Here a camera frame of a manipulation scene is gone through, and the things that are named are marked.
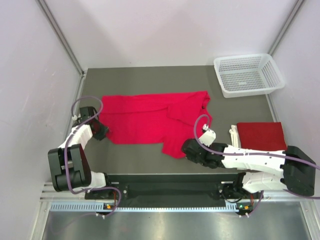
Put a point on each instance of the white plastic basket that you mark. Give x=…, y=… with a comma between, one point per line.
x=248, y=75

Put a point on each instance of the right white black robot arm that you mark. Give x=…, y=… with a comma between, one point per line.
x=290, y=170

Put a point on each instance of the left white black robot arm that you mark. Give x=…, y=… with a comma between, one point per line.
x=68, y=162

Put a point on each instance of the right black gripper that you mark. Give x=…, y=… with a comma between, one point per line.
x=194, y=160

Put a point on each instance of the aluminium front rail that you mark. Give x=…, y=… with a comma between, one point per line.
x=49, y=194

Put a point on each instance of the folded dark red t shirt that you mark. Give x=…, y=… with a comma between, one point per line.
x=261, y=136

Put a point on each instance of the aluminium corner post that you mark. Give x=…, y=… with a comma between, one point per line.
x=44, y=7
x=298, y=5

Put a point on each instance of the bright pink-red t shirt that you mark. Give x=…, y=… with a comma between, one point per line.
x=165, y=118

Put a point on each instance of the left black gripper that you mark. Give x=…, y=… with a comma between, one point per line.
x=104, y=130

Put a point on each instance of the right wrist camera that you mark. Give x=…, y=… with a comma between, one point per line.
x=208, y=137

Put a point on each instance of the right aluminium corner post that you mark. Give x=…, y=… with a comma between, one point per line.
x=298, y=5

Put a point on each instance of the folded white t shirt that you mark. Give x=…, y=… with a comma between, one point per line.
x=235, y=137

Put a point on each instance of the left aluminium corner post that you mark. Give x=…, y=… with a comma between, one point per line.
x=44, y=7

